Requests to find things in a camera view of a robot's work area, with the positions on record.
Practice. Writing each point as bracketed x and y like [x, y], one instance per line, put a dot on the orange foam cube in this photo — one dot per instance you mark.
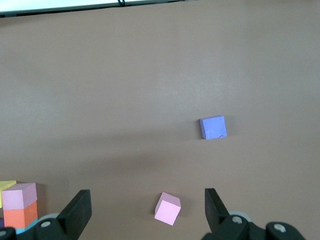
[21, 216]

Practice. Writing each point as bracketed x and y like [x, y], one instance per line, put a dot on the blue foam cube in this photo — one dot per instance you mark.
[23, 229]

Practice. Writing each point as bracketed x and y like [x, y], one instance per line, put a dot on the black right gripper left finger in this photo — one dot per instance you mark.
[67, 222]

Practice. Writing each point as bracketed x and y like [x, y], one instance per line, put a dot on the yellow foam cube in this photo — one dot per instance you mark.
[6, 185]

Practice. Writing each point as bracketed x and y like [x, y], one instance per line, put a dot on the purple foam cube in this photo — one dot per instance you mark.
[1, 222]
[213, 127]

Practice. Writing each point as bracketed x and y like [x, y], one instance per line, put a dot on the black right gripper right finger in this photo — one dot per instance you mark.
[232, 228]

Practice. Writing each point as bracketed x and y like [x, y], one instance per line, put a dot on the pink foam cube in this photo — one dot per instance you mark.
[167, 211]
[18, 197]

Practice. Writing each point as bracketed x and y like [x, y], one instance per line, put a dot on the white table edge rail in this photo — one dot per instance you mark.
[62, 7]

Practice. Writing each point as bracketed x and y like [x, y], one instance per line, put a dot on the brown table mat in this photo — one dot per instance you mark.
[125, 87]

